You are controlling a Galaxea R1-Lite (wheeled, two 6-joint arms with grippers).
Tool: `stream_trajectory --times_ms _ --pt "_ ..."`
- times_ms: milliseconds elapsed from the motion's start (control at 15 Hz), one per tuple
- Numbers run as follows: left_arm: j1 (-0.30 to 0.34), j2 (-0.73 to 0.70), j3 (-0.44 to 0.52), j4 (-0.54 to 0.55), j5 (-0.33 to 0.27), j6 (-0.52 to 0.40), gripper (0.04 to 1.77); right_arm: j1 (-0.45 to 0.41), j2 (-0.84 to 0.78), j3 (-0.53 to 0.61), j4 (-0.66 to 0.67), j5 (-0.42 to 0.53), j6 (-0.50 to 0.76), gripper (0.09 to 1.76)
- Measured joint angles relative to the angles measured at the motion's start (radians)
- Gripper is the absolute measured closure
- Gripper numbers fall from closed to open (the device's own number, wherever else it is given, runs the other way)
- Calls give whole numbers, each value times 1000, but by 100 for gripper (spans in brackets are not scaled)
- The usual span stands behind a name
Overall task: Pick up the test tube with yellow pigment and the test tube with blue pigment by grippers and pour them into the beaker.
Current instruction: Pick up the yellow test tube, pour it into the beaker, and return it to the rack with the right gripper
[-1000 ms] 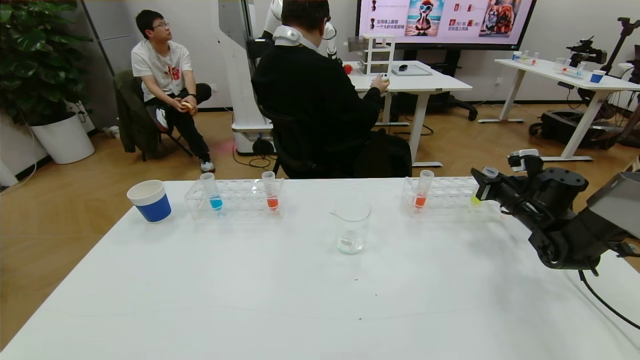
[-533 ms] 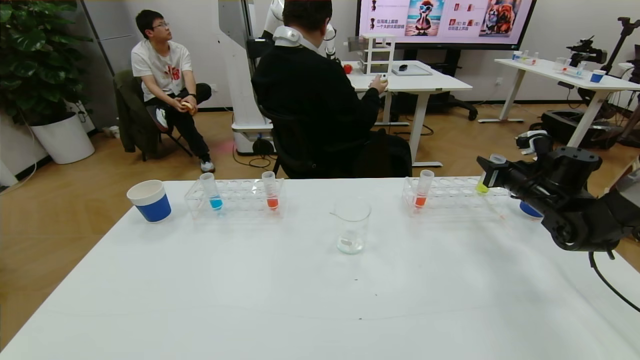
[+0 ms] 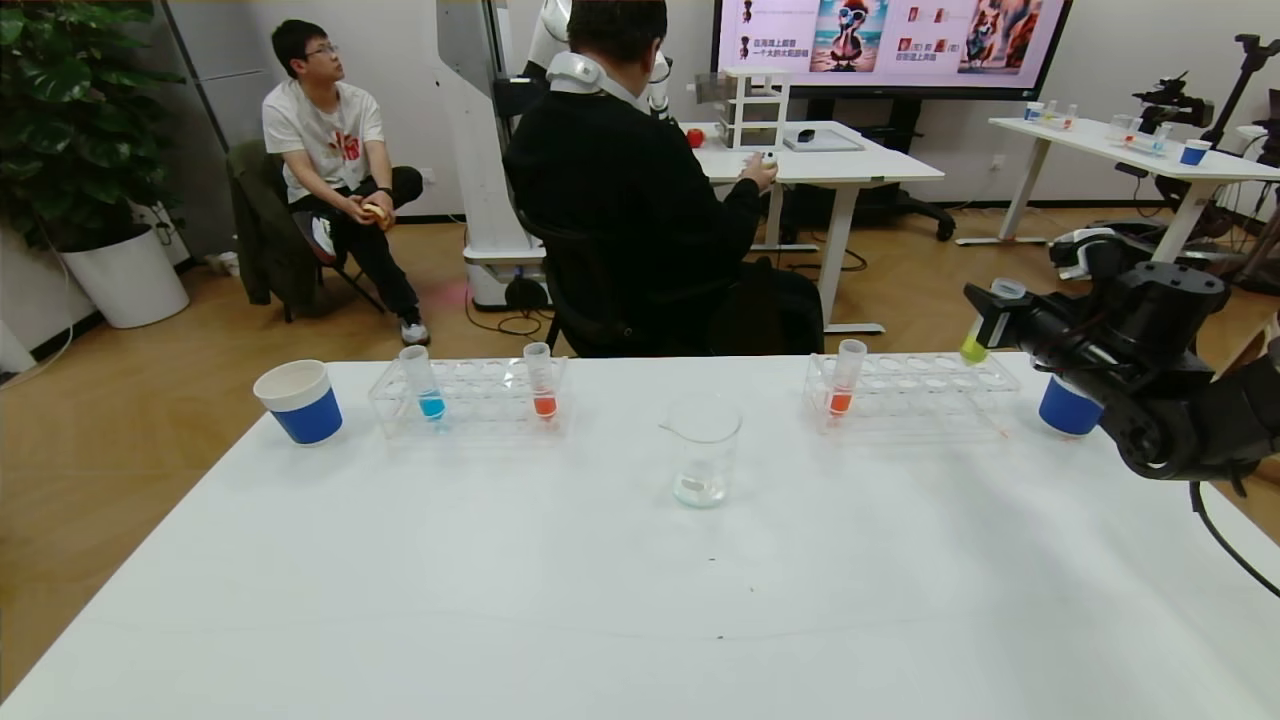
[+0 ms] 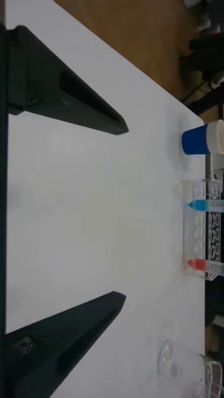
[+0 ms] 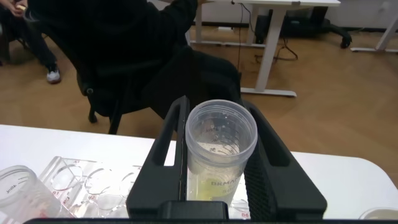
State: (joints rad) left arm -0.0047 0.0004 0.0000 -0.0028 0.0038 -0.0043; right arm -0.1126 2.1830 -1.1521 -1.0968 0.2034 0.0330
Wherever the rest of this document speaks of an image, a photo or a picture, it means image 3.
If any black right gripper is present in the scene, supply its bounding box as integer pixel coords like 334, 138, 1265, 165
963, 282, 1077, 364

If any test tube with yellow pigment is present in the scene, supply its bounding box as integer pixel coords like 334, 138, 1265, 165
959, 278, 1029, 365

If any test tube with blue pigment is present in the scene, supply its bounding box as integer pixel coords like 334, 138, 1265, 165
398, 345, 447, 423

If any clear acrylic test tube rack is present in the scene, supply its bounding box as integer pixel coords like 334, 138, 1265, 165
802, 351, 1021, 435
367, 355, 569, 439

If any test tube with orange pigment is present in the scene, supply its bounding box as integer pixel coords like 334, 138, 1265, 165
826, 339, 868, 417
523, 342, 558, 421

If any clear glass beaker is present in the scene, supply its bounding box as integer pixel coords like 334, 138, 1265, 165
659, 395, 743, 510

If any black screen stand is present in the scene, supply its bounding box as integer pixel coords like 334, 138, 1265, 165
790, 97, 954, 243

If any blue and white paper cup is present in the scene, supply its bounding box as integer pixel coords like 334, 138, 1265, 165
1037, 372, 1106, 438
252, 359, 344, 446

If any long white standing desk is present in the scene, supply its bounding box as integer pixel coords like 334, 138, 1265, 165
955, 115, 1280, 266

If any gray tablet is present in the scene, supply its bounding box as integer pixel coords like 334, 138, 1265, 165
782, 130, 864, 154

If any large black display screen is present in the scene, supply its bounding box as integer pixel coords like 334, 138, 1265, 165
711, 0, 1072, 101

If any white drawer organizer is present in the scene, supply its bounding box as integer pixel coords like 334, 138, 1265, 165
720, 67, 791, 151

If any black tripod stand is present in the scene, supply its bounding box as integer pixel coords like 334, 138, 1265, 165
1200, 35, 1280, 149

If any person in black sweater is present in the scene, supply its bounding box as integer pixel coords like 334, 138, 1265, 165
503, 0, 826, 359

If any black office chair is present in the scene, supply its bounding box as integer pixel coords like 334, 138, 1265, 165
520, 212, 741, 359

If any white neck device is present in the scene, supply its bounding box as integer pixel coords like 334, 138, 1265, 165
546, 52, 641, 103

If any white robot tower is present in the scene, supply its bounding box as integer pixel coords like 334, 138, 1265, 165
435, 0, 551, 311

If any man in white t-shirt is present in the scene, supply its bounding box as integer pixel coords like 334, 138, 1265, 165
262, 19, 431, 347

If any black folding chair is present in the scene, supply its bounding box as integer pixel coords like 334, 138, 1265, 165
283, 208, 387, 326

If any dark green jacket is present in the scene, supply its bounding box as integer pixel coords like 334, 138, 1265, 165
227, 140, 321, 309

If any white plant pot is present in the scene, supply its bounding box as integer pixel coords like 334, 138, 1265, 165
58, 225, 191, 330

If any large green leafy plant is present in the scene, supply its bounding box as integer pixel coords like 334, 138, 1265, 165
0, 0, 186, 253

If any white pillar base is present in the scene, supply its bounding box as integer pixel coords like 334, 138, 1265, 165
0, 316, 39, 377

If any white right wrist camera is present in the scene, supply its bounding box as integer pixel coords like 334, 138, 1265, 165
1050, 228, 1119, 283

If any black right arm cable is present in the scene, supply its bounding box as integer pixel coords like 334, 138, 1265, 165
1190, 480, 1280, 599

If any black floor cable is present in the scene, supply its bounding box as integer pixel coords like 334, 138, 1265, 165
465, 283, 553, 339

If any gray wall cabinet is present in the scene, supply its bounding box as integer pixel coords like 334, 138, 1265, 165
160, 0, 283, 261

